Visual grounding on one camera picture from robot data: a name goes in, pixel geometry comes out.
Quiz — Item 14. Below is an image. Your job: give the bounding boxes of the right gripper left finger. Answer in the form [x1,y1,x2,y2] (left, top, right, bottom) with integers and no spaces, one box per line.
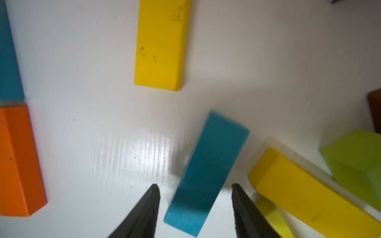
[109,184,160,238]

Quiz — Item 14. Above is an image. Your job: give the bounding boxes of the brown block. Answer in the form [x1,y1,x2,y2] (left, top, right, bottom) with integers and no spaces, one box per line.
[367,89,381,133]

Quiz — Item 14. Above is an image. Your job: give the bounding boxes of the light green cube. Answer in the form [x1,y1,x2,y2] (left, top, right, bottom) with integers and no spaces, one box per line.
[319,130,381,211]

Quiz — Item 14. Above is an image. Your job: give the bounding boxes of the orange rectangular block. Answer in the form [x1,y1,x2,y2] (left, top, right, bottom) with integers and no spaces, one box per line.
[1,106,48,217]

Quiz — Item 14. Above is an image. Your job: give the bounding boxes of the lime yellow rectangular block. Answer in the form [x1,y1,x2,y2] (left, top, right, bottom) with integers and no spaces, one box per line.
[255,197,295,238]

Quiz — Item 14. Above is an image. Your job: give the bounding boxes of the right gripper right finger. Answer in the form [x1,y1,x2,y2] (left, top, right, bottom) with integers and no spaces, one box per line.
[232,183,280,238]

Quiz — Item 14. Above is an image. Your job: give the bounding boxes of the teal long block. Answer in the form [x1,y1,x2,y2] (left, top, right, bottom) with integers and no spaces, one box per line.
[164,111,250,237]

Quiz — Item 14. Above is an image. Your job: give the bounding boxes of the teal long block diagonal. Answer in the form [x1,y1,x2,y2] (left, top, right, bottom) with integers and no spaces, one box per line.
[1,1,24,101]

